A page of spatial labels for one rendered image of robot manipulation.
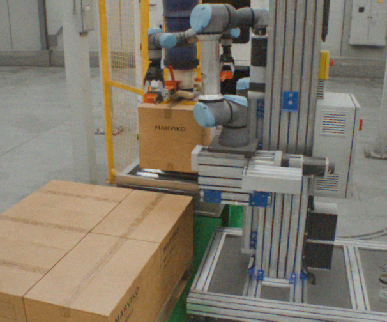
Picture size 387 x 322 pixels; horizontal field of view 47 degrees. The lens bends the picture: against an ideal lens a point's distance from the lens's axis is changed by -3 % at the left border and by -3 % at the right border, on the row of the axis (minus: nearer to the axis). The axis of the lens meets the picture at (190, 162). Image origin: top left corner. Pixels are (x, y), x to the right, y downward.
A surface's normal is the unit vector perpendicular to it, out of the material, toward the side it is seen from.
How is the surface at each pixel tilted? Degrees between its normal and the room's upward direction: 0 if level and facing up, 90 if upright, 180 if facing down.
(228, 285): 0
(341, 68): 90
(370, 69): 90
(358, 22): 90
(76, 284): 0
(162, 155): 89
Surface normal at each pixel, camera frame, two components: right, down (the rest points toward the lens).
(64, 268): 0.00, -0.94
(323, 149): -0.22, 0.33
